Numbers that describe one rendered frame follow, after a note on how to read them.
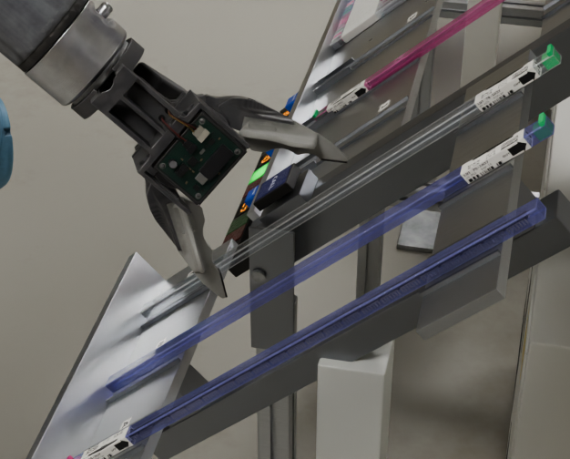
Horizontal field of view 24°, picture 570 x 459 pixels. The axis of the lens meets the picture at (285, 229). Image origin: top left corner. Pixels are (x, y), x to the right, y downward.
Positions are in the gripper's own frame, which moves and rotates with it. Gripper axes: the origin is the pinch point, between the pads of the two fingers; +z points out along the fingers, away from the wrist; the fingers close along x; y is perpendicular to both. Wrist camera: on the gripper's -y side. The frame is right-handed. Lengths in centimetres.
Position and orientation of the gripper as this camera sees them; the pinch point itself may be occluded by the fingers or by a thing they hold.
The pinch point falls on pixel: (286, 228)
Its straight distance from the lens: 109.2
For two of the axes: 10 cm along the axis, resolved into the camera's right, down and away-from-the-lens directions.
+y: 1.8, 2.5, -9.5
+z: 7.3, 6.2, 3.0
